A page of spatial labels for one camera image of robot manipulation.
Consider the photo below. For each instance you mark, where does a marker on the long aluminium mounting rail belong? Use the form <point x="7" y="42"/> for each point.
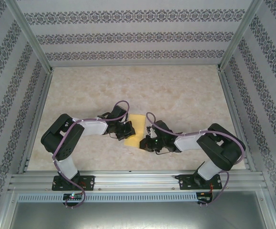
<point x="140" y="179"/>

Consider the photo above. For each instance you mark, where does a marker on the aluminium side rail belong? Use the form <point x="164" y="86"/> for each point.
<point x="40" y="107"/>
<point x="232" y="107"/>

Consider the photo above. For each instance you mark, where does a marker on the aluminium frame post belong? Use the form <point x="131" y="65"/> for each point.
<point x="34" y="40"/>
<point x="237" y="35"/>

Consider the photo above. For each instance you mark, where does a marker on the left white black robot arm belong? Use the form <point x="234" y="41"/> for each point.
<point x="61" y="136"/>

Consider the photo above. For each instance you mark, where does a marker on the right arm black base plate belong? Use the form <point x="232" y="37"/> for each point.
<point x="182" y="184"/>

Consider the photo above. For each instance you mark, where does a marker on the grey metal panel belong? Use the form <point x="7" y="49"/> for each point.
<point x="137" y="217"/>

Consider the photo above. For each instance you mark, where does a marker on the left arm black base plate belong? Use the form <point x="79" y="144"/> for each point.
<point x="90" y="182"/>

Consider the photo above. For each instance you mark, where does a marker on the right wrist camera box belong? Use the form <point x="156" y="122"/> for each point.
<point x="151" y="133"/>

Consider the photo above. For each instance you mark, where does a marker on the yellow cloth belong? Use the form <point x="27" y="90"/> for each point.
<point x="139" y="124"/>

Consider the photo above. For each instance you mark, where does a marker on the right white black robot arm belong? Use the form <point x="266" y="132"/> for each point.
<point x="223" y="148"/>

